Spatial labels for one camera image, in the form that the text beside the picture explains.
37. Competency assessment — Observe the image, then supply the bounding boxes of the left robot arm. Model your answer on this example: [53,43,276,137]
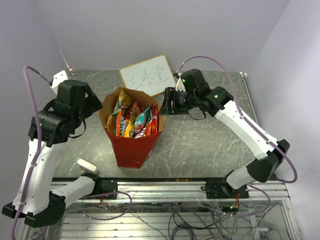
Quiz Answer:
[2,80,103,228]

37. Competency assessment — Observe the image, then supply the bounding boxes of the teal snack bag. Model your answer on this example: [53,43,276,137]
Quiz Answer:
[133,106,151,134]

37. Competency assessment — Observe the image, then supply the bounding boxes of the red cookie snack bag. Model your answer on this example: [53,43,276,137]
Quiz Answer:
[125,101,143,121]

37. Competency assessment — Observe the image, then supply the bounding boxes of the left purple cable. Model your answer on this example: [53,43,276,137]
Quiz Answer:
[11,65,55,240]

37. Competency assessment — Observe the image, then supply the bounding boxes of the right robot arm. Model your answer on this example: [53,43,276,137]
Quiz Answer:
[158,69,290,198]

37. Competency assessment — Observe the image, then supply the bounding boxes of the red Doritos bag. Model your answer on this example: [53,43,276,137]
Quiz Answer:
[142,105,159,137]

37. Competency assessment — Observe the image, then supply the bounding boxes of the yellow snack bag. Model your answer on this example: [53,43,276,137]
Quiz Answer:
[123,119,135,138]

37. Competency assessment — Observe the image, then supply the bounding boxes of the orange snack bag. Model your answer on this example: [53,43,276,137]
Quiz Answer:
[115,109,126,137]

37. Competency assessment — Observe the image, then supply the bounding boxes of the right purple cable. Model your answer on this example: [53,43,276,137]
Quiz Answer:
[174,55,298,185]

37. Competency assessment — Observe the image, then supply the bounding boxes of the red paper bag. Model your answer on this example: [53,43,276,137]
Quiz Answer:
[98,87,165,169]

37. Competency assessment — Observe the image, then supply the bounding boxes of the purple cable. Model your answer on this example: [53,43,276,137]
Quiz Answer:
[174,55,298,185]
[11,65,55,240]

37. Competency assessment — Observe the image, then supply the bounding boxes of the white object at table edge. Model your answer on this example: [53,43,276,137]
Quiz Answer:
[76,158,99,174]

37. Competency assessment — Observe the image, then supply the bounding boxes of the tan kettle chips bag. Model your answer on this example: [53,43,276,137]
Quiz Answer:
[107,89,133,135]

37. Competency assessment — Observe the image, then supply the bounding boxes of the small whiteboard with stand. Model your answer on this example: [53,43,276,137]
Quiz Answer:
[119,55,176,97]

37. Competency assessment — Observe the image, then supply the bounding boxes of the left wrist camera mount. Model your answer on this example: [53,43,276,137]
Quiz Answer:
[50,70,69,95]

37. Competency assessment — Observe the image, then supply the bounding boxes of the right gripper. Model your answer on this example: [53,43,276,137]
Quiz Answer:
[158,87,198,115]

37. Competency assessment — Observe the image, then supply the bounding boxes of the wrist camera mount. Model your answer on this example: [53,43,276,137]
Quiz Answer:
[50,70,69,95]
[174,72,186,92]

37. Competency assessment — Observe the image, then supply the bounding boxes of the aluminium rail frame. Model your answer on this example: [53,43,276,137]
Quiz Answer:
[24,177,301,240]

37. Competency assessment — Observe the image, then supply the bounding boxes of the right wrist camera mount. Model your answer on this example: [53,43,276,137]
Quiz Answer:
[174,72,186,92]

